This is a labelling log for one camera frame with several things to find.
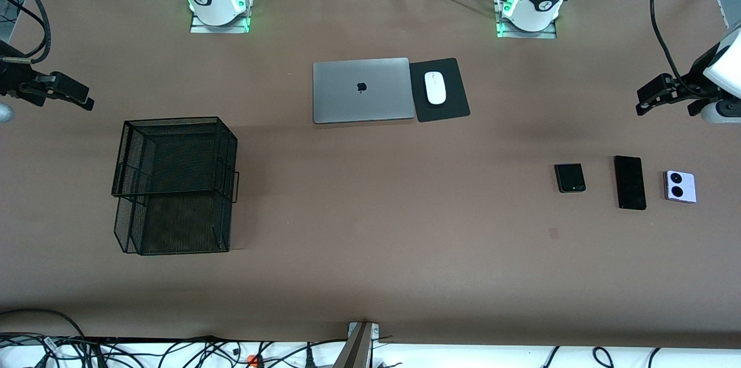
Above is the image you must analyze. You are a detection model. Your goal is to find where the lavender flip phone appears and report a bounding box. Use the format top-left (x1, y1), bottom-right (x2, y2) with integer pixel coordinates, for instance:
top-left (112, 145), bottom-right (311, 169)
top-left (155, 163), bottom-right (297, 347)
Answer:
top-left (663, 170), bottom-right (698, 204)

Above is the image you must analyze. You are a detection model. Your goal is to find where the black slab smartphone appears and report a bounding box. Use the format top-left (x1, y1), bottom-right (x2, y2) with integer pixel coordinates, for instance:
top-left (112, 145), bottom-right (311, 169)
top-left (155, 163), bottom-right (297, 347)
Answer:
top-left (614, 155), bottom-right (647, 211)

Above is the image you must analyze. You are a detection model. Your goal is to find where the black flip phone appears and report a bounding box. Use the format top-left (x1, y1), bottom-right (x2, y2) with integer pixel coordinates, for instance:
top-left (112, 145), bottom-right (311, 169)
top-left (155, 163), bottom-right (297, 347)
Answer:
top-left (554, 163), bottom-right (586, 194)

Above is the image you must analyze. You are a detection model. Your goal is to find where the black mesh two-tier tray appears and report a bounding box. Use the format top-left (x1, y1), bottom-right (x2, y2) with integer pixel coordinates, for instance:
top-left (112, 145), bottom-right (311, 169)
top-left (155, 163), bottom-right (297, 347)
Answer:
top-left (111, 117), bottom-right (240, 256)

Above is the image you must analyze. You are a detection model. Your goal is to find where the black mouse pad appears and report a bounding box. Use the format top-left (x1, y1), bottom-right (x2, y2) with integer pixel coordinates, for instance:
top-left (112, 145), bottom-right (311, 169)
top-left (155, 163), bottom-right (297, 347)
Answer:
top-left (409, 58), bottom-right (471, 123)

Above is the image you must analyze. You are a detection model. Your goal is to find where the white computer mouse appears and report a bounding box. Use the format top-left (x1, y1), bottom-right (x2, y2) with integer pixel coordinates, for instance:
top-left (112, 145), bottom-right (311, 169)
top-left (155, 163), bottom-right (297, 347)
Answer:
top-left (424, 71), bottom-right (447, 106)

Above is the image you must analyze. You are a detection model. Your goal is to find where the silver laptop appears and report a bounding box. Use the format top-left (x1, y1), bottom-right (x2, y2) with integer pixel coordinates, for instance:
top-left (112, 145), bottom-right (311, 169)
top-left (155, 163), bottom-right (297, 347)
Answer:
top-left (313, 57), bottom-right (416, 124)

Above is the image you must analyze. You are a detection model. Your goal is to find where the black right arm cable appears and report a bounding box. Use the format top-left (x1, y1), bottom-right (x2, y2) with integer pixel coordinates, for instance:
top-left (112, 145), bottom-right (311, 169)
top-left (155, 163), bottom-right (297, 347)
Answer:
top-left (0, 0), bottom-right (53, 65)

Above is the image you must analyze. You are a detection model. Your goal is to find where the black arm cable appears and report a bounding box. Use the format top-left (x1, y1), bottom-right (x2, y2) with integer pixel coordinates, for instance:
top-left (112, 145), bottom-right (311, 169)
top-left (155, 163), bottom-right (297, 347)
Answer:
top-left (650, 0), bottom-right (704, 97)
top-left (0, 0), bottom-right (53, 65)

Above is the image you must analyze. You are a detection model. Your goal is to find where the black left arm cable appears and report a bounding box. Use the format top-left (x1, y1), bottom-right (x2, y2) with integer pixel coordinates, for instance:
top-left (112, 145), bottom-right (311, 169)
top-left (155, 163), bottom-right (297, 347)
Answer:
top-left (650, 0), bottom-right (704, 97)

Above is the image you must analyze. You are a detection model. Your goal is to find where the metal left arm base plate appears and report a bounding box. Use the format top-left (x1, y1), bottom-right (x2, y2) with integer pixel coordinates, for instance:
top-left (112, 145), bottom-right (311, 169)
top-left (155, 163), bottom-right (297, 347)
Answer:
top-left (497, 0), bottom-right (557, 40)

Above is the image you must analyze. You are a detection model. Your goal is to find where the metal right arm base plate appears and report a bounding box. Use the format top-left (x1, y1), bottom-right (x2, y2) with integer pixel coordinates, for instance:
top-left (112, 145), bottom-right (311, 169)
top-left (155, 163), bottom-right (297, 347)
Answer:
top-left (190, 12), bottom-right (251, 34)

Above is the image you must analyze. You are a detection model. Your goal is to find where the thick black looped cable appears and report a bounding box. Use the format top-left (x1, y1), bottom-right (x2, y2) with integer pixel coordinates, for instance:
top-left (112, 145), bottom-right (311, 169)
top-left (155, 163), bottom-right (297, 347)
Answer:
top-left (0, 309), bottom-right (87, 368)

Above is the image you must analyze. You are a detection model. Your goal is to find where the tangled black cable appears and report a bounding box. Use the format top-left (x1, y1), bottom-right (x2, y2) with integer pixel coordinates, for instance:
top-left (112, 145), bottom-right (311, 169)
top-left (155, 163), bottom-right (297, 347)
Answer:
top-left (87, 335), bottom-right (348, 368)

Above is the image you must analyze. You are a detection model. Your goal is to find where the grey metal camera post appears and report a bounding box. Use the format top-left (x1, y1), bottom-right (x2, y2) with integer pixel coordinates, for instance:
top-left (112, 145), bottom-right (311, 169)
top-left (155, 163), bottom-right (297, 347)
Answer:
top-left (333, 322), bottom-right (380, 368)

